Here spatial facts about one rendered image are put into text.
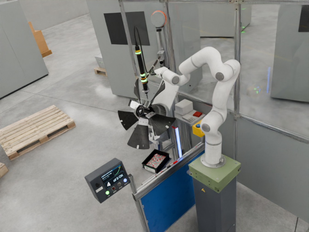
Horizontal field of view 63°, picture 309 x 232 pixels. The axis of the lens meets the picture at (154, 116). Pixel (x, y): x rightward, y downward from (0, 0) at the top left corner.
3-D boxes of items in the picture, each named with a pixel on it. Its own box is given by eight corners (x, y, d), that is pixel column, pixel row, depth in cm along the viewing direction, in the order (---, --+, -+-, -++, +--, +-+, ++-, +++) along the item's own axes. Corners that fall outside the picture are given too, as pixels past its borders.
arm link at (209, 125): (224, 139, 187) (226, 110, 176) (213, 152, 175) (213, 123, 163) (209, 134, 194) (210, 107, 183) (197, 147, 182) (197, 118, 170)
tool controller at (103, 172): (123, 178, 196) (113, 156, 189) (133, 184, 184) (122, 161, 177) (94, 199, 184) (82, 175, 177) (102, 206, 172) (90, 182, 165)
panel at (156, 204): (207, 192, 283) (204, 147, 248) (208, 193, 282) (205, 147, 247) (151, 242, 244) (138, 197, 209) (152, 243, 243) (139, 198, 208)
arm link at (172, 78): (174, 72, 192) (165, 68, 187) (183, 77, 181) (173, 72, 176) (169, 82, 194) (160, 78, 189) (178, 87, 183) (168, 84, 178)
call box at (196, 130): (204, 126, 244) (203, 117, 238) (212, 130, 237) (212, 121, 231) (192, 135, 236) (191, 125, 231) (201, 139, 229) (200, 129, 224)
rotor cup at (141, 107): (145, 106, 254) (135, 103, 245) (155, 106, 244) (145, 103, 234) (143, 120, 252) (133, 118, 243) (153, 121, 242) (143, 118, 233)
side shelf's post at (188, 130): (192, 167, 336) (186, 114, 292) (194, 168, 333) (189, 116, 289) (190, 168, 334) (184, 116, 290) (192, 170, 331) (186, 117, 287)
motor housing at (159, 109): (148, 123, 268) (140, 120, 259) (156, 102, 266) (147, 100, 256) (163, 130, 252) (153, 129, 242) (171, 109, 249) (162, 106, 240)
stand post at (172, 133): (178, 174, 329) (166, 97, 268) (183, 177, 323) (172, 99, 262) (176, 176, 327) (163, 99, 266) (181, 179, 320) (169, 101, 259)
